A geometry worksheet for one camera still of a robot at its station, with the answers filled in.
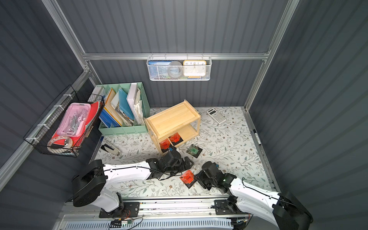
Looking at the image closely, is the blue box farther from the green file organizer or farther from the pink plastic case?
the pink plastic case

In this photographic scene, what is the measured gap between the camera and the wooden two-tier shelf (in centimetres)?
82

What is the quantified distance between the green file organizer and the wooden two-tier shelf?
53 mm

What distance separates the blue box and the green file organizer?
6.4 inches

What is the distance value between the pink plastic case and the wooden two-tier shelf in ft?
1.04

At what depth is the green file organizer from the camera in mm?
930

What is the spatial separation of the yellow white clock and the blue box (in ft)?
0.35
